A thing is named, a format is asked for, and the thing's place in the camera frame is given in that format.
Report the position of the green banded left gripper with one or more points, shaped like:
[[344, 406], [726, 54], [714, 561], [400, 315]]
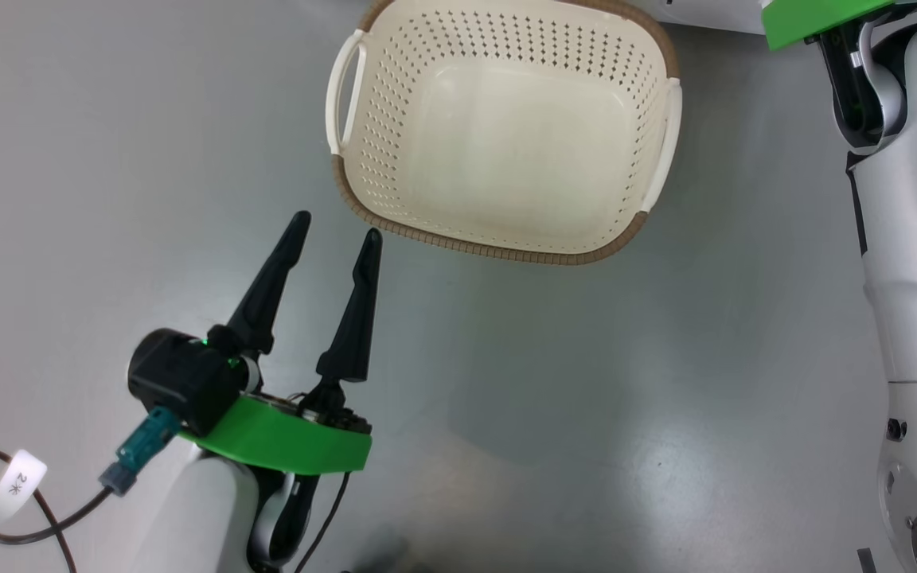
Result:
[[291, 442]]

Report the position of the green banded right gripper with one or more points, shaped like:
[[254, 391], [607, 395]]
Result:
[[817, 17]]

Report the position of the white washing machine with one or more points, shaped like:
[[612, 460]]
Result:
[[705, 14]]

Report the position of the cream perforated laundry basket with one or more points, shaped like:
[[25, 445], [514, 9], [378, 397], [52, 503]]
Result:
[[506, 143]]

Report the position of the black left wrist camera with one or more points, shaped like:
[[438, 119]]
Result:
[[184, 382]]

